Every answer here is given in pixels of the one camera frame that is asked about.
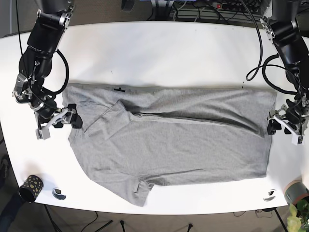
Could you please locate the silver table grommet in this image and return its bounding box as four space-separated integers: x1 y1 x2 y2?
263 189 277 202
52 188 66 201

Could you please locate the grey plant pot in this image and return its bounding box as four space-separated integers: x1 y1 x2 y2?
283 180 309 205

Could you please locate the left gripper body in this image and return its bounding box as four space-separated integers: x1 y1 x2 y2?
267 91 309 138

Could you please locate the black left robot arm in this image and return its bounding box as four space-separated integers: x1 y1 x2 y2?
260 0 309 145

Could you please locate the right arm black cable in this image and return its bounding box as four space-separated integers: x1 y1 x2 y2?
15 0 70 114

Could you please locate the left silver table grommet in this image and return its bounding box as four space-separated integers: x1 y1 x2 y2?
52 188 66 201

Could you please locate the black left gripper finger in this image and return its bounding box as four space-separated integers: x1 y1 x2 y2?
284 127 303 145
267 119 282 135

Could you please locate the black gold spotted cup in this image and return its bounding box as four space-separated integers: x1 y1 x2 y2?
18 175 44 203

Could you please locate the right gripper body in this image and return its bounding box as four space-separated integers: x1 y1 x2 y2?
13 73 71 129

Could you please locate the green potted plant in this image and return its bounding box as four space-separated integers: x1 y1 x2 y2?
287 199 309 232

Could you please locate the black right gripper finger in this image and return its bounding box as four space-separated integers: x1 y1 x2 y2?
68 104 83 129
36 128 50 140

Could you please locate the right silver table grommet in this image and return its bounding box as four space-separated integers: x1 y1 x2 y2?
263 189 277 202

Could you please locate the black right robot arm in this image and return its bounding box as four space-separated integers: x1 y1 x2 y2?
13 0 83 140

